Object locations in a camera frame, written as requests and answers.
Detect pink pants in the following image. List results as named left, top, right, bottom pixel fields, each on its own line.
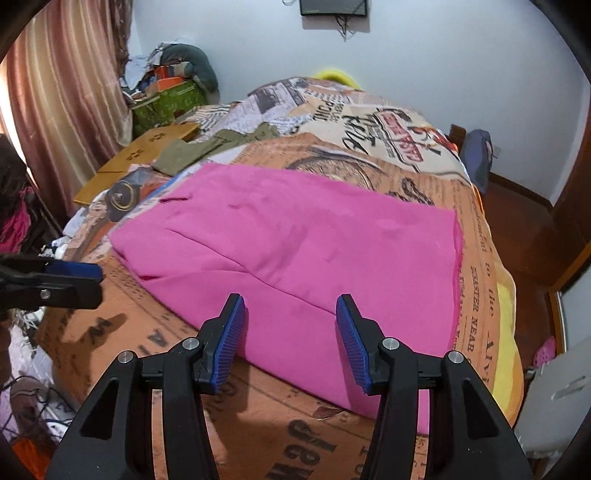
left=110, top=163, right=463, bottom=418

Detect white plastic stool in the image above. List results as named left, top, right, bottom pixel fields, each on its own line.
left=514, top=339, right=590, bottom=458

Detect pink slipper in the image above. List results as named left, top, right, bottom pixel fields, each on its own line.
left=533, top=336, right=556, bottom=369

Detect newspaper print bed quilt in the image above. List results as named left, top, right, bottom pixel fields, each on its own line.
left=37, top=77, right=524, bottom=479

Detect bamboo lap desk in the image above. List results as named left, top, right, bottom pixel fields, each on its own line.
left=73, top=122, right=200, bottom=206

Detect olive green pants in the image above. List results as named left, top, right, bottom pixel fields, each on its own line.
left=151, top=123, right=280, bottom=177

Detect striped brown curtain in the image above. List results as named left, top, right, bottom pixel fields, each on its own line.
left=4, top=1, right=133, bottom=223

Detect green fabric storage bag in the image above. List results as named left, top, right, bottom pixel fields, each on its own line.
left=131, top=80, right=206, bottom=137

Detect blue grey backpack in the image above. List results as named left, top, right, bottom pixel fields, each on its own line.
left=460, top=129, right=493, bottom=194

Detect small black wall monitor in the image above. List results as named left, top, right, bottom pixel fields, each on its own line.
left=300, top=0, right=369, bottom=17

